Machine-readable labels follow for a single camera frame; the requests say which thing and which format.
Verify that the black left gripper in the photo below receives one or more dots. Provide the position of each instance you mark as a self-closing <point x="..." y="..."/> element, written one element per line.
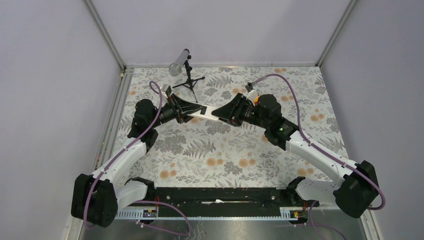
<point x="181" y="108"/>

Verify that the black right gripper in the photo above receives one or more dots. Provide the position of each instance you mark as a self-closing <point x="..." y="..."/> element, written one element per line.
<point x="233" y="108"/>

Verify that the white remote control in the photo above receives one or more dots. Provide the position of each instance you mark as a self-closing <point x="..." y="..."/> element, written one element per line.
<point x="208" y="113"/>

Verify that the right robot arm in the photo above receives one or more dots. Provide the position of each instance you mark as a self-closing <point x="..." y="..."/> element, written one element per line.
<point x="354" y="185"/>

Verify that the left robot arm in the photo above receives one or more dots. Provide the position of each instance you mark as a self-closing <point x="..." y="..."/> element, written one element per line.
<point x="97" y="197"/>

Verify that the black mini tripod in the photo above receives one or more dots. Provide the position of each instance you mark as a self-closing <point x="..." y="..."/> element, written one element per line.
<point x="190" y="83"/>

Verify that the floral table mat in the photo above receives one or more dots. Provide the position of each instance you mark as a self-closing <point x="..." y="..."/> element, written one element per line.
<point x="204" y="153"/>

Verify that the silver metal tube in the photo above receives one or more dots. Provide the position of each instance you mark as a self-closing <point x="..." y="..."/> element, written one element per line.
<point x="175" y="68"/>

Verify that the black base bar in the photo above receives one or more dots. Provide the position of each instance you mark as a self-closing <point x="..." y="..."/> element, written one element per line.
<point x="179" y="198"/>

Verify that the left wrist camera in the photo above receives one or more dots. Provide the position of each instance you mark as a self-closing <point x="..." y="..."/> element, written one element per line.
<point x="166" y="90"/>

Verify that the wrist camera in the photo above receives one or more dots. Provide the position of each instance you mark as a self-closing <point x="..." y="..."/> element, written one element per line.
<point x="251" y="92"/>
<point x="166" y="90"/>

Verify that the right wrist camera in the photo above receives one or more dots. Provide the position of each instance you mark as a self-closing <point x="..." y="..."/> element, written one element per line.
<point x="251" y="92"/>

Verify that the white cable duct rail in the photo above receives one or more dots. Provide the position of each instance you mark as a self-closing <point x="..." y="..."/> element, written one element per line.
<point x="209" y="213"/>

